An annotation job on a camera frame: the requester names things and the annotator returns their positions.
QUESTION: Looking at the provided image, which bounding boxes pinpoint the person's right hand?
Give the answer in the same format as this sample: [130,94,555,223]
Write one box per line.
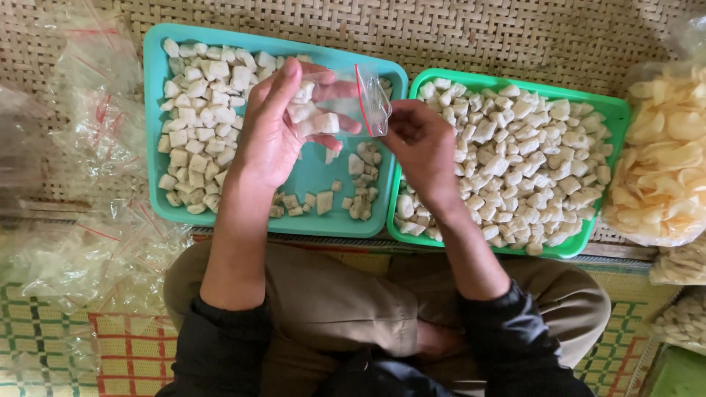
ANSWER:
[381,100,465,208]

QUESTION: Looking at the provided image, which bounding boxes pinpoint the clear bag of pale crackers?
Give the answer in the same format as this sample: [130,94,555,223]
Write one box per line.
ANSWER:
[652,287,706,356]
[649,236,706,286]

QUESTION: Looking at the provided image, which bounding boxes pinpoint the green plastic container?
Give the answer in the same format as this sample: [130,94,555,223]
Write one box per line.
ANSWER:
[641,346,706,397]

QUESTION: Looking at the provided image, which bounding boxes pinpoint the teal plastic tray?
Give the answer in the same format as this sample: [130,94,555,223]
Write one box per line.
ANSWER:
[143,22,409,239]

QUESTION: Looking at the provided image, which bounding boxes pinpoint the checkered woven mat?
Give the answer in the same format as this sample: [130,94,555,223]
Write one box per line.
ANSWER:
[0,234,685,397]

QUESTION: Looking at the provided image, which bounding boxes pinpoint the person's khaki trousers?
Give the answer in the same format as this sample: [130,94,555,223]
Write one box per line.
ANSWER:
[163,240,612,395]

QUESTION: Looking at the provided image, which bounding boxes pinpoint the person's left hand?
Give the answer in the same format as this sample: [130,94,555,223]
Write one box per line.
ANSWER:
[234,57,363,193]

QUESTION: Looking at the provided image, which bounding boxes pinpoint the heap of small white crackers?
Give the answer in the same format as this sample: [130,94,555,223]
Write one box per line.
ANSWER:
[394,77,614,256]

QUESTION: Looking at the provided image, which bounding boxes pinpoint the natural woven bamboo mat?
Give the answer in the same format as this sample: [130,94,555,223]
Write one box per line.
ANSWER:
[0,0,706,246]

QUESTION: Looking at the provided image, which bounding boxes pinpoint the small clear zip bag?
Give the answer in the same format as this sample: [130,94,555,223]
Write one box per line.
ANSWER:
[287,64,393,139]

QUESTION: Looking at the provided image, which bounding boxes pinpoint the person's bare foot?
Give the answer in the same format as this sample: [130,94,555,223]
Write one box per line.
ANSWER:
[416,319,465,360]

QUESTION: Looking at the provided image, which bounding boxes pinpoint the green plastic tray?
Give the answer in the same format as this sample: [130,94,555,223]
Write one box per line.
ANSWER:
[385,67,632,259]

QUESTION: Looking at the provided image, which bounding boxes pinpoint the large bag of yellow chips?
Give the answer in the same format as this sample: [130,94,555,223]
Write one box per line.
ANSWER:
[600,17,706,248]

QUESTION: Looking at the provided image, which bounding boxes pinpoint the pile of empty clear bags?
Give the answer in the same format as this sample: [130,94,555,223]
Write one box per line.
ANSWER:
[0,0,195,381]

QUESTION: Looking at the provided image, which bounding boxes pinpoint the heap of square white crackers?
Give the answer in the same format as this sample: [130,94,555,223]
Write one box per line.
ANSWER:
[157,37,393,221]

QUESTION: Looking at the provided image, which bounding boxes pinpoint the person's black jacket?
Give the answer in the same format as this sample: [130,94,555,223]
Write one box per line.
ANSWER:
[156,280,598,397]

